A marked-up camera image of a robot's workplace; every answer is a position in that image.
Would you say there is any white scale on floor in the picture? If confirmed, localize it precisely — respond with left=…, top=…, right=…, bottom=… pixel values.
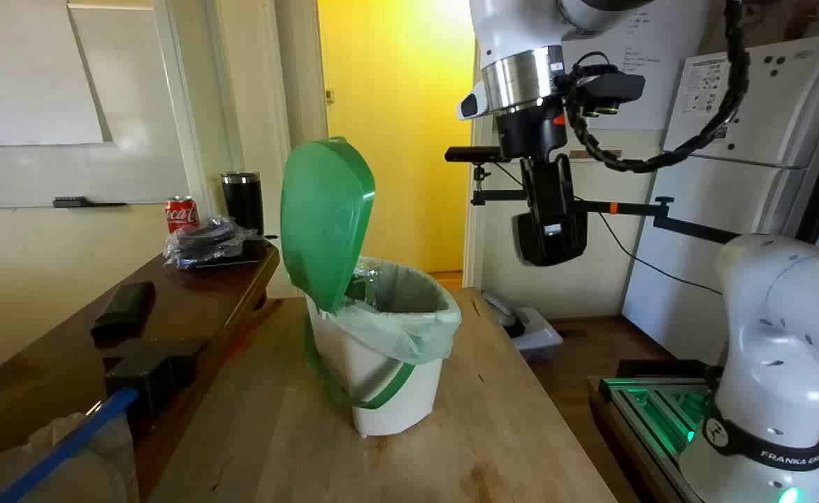
left=486, top=294, right=563, bottom=352

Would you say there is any green bin lid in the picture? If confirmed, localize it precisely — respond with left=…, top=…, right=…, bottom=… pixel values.
left=279, top=137, right=376, bottom=309

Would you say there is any white refrigerator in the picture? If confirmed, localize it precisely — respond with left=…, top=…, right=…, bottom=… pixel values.
left=622, top=35, right=819, bottom=362

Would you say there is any black tumbler cup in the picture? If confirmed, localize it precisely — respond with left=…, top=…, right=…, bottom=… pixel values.
left=222, top=172, right=262, bottom=231

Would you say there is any red soda can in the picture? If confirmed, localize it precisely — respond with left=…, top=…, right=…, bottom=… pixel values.
left=165, top=196, right=198, bottom=231

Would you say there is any black clamp block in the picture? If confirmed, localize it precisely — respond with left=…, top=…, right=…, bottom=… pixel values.
left=103, top=350, right=195, bottom=410

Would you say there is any white whiteboard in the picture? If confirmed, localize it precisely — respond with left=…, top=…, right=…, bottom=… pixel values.
left=0, top=0, right=188, bottom=209

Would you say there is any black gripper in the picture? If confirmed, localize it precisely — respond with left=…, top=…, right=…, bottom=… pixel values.
left=511, top=154, right=588, bottom=264

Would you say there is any robot base controller green light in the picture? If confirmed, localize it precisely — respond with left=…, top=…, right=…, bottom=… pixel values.
left=596, top=372, right=819, bottom=503

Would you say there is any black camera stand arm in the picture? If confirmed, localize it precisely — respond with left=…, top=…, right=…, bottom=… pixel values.
left=471, top=162, right=739, bottom=243

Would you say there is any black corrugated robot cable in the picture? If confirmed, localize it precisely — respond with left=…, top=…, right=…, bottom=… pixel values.
left=563, top=0, right=752, bottom=175

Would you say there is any green bin liner bag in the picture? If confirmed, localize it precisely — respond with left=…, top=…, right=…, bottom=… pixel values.
left=320, top=257, right=461, bottom=362

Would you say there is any blue strap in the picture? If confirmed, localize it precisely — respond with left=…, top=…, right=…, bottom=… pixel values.
left=0, top=385, right=139, bottom=503

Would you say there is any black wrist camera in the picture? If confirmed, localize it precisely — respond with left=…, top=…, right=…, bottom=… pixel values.
left=568, top=65, right=647, bottom=118

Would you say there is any crumpled plastic bag pile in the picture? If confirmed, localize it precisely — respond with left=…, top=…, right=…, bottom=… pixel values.
left=165, top=218, right=269, bottom=271

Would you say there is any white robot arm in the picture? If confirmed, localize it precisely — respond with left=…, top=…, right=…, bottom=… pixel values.
left=461, top=0, right=819, bottom=503

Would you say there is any black marker on tray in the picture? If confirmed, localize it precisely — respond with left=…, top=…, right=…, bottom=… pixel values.
left=54, top=196, right=128, bottom=209

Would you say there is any white compost bin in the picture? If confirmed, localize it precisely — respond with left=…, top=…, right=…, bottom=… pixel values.
left=304, top=301, right=450, bottom=439

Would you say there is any dark wooden dresser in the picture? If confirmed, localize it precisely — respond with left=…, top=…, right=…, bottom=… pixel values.
left=0, top=243, right=279, bottom=498

